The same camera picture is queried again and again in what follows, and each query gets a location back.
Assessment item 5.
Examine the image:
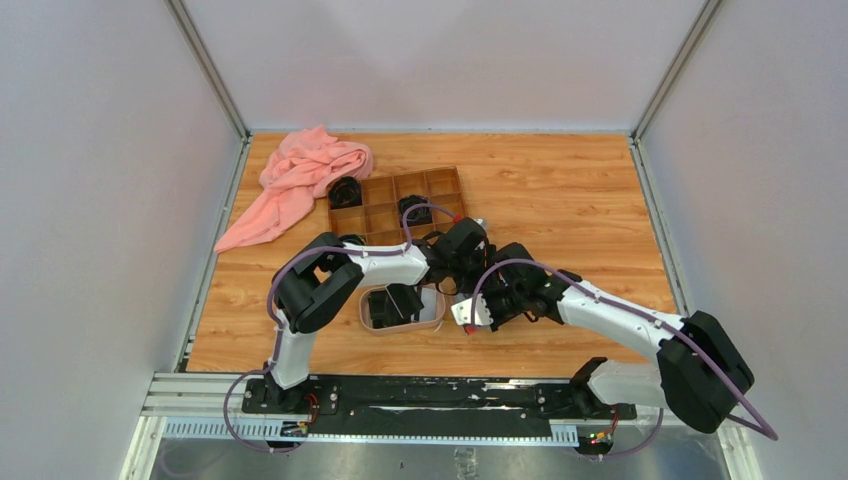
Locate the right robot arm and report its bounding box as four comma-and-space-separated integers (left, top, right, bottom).
471, 243, 774, 436

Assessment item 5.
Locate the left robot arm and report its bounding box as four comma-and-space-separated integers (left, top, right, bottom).
263, 218, 487, 413

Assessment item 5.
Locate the black flower cup rear left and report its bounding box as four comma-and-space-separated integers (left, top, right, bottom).
327, 176, 363, 210

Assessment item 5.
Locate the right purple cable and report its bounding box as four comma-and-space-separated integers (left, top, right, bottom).
468, 258, 780, 462

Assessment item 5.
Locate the black flower cup centre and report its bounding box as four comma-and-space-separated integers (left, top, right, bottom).
397, 194, 433, 227

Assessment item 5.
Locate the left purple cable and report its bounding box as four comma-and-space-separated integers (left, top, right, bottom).
222, 202, 465, 455

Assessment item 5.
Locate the pink crumpled cloth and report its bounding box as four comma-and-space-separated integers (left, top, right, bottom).
214, 125, 374, 254

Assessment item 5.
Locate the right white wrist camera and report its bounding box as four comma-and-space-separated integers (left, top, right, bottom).
450, 294, 494, 334

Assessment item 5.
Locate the black flower cup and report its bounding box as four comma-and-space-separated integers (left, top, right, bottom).
327, 176, 363, 210
397, 194, 433, 227
339, 234, 367, 248

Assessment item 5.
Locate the brown wooden divider tray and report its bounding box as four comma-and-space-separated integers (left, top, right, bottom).
328, 167, 470, 246

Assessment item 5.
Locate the purple cable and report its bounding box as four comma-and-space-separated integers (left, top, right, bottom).
468, 258, 780, 462
222, 202, 465, 455

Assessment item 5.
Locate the black flower cup front left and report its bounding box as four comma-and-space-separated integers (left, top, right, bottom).
339, 234, 367, 248

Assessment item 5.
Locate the pink oval tray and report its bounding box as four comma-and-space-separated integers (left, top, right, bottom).
359, 286, 447, 336

